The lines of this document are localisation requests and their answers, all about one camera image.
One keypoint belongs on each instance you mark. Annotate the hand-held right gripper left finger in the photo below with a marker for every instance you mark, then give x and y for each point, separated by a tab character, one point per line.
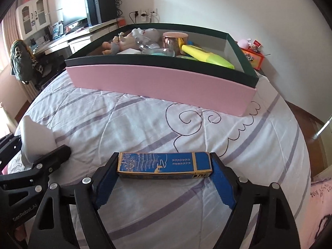
103	186

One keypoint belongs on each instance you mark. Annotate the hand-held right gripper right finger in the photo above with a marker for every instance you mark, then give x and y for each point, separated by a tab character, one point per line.
224	186

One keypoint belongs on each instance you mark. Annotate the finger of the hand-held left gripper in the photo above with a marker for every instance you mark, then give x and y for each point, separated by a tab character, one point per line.
10	146
61	153

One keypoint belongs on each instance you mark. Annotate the white plug adapter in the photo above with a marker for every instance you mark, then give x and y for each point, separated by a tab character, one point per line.
36	140

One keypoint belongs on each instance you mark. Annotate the blue paper box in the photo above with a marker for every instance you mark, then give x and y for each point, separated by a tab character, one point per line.
166	163

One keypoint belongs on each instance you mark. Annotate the pink storage box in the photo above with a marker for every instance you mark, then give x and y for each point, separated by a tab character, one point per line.
155	83

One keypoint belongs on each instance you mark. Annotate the pig figurine toy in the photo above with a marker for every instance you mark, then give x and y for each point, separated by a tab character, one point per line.
114	45

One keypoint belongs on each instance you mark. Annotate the small white box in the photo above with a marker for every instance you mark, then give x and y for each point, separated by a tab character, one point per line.
128	51

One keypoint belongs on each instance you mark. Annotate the yellow highlighter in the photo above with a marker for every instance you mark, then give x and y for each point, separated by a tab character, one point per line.
205	55

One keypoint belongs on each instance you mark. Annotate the teal brush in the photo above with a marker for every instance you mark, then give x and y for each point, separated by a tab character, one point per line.
155	52

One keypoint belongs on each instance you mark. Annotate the white piggy bank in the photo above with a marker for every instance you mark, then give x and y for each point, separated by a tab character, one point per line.
150	36

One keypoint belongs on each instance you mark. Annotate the rose gold metal can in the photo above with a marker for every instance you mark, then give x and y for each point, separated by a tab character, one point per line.
172	42

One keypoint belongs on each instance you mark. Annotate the white radiator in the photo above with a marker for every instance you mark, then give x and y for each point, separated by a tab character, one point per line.
29	90

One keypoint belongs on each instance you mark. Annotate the black office chair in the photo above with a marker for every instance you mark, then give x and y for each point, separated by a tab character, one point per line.
44	70

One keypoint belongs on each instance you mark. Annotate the dark printed jacket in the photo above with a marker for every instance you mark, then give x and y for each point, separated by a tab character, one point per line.
20	59

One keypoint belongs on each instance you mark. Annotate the white desk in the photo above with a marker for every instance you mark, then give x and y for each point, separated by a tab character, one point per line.
77	42

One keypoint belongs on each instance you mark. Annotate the beige curtain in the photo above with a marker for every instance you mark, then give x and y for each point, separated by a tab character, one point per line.
10	31

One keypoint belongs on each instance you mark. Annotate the blue white box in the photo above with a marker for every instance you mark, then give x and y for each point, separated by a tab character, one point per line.
57	29

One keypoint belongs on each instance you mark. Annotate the black monitor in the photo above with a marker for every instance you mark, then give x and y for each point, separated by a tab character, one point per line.
77	23

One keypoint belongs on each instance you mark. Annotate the red toy box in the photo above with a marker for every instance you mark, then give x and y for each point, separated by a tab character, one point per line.
255	59

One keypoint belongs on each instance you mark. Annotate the white glass-door cabinet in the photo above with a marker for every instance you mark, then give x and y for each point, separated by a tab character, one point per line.
31	15

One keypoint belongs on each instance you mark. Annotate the orange capped bottle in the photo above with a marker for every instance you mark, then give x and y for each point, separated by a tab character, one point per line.
121	22

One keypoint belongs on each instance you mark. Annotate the pink plush toy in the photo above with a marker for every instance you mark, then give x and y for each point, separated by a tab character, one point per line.
243	42

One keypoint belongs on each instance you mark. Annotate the small red card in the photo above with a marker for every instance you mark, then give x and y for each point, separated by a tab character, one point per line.
257	43

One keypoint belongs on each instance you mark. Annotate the black computer tower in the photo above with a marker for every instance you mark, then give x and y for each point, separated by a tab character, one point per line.
101	6

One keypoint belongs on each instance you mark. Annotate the white wall socket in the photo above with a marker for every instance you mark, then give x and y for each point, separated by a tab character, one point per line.
144	12

